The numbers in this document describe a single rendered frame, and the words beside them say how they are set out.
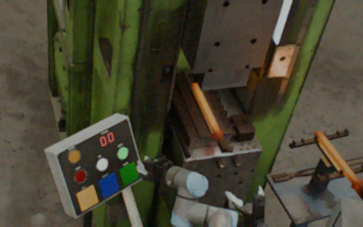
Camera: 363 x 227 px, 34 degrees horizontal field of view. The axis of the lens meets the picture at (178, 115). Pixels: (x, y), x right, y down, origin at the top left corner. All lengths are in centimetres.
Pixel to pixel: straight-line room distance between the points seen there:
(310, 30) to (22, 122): 209
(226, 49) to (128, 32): 38
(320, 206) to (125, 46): 121
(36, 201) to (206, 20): 180
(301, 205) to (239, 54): 87
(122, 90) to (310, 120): 214
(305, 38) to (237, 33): 48
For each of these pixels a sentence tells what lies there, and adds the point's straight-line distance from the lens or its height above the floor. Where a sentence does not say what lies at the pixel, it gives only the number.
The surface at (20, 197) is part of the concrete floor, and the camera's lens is 358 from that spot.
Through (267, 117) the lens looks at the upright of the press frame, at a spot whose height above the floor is 91.
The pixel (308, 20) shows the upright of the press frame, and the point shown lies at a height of 147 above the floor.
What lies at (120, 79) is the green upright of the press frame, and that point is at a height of 125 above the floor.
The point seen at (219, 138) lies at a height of 101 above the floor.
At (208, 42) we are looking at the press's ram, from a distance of 222.
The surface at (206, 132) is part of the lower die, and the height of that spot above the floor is 99.
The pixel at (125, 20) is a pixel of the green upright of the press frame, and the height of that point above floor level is 154.
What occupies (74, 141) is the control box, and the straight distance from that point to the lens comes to 224.
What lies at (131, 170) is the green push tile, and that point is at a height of 102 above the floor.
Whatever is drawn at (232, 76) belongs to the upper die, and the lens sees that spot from 239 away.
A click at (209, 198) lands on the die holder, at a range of 288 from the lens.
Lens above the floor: 285
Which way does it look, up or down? 44 degrees down
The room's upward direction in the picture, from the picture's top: 11 degrees clockwise
